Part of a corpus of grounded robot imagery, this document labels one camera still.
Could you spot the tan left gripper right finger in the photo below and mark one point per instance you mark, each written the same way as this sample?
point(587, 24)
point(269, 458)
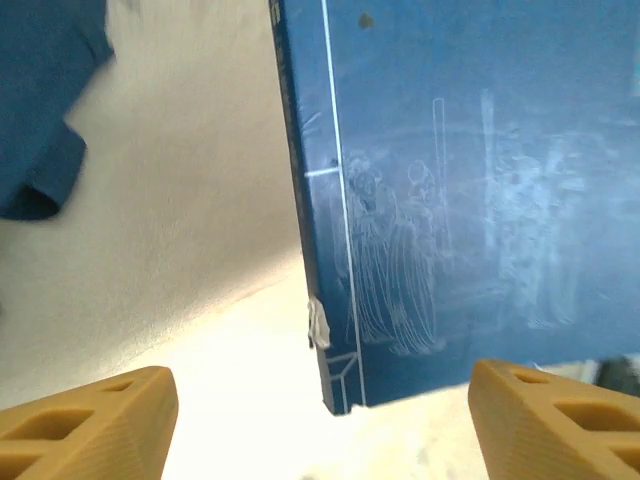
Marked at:
point(550, 435)

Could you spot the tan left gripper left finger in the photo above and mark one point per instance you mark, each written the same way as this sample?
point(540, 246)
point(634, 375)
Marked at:
point(90, 440)

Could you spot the blue hardcover book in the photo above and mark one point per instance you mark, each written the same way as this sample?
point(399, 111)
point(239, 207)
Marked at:
point(475, 175)

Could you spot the navy blue backpack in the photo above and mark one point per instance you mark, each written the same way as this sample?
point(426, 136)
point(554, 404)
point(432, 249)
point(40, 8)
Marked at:
point(35, 100)

